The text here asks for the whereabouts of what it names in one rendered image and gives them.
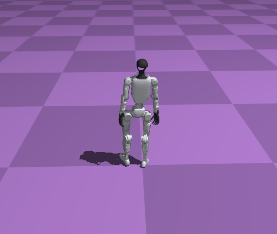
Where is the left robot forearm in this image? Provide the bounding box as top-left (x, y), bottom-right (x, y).
top-left (119, 95), bottom-right (127, 115)

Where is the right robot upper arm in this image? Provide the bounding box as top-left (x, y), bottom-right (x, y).
top-left (150, 77), bottom-right (158, 99)

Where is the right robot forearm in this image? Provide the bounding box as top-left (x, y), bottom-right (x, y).
top-left (153, 98), bottom-right (159, 113)

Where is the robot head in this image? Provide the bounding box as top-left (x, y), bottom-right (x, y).
top-left (136, 59), bottom-right (148, 79)

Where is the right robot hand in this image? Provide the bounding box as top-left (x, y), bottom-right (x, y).
top-left (151, 110), bottom-right (159, 125)

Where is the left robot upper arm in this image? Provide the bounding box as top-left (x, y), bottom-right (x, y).
top-left (123, 77), bottom-right (133, 100)

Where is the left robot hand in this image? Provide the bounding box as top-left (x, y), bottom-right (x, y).
top-left (119, 112), bottom-right (124, 127)

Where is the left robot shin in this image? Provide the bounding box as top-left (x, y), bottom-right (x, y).
top-left (123, 136), bottom-right (131, 160)

